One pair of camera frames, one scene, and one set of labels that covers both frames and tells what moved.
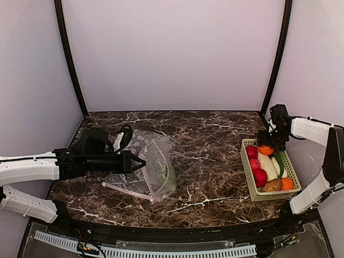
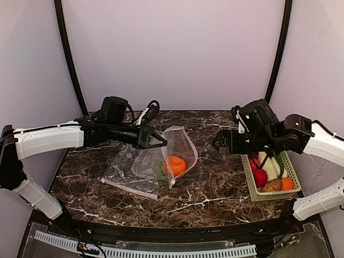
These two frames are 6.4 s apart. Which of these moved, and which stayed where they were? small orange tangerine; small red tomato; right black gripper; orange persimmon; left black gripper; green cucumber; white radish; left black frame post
Moved: orange persimmon; right black gripper; left black gripper
Stayed: green cucumber; small orange tangerine; white radish; left black frame post; small red tomato
